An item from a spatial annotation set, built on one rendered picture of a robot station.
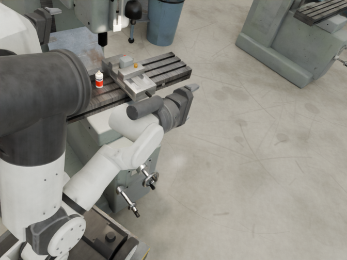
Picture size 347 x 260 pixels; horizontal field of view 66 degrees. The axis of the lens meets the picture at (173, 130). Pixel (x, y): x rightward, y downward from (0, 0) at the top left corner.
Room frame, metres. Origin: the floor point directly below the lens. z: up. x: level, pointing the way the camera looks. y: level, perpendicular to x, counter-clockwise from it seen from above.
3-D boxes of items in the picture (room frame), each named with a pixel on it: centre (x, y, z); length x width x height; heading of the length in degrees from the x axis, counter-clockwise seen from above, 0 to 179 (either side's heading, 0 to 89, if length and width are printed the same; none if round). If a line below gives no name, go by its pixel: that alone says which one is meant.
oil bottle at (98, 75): (1.16, 0.48, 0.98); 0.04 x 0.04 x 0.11
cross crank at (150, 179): (0.86, 0.08, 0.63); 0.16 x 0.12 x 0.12; 51
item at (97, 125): (1.17, 0.47, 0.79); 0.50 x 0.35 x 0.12; 51
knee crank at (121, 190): (0.73, 0.14, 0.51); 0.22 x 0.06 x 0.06; 51
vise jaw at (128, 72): (1.25, 0.33, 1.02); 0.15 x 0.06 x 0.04; 143
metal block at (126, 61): (1.29, 0.37, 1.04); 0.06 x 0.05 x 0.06; 143
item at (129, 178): (1.15, 0.45, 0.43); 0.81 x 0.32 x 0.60; 51
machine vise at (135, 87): (1.27, 0.35, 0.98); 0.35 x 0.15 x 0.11; 53
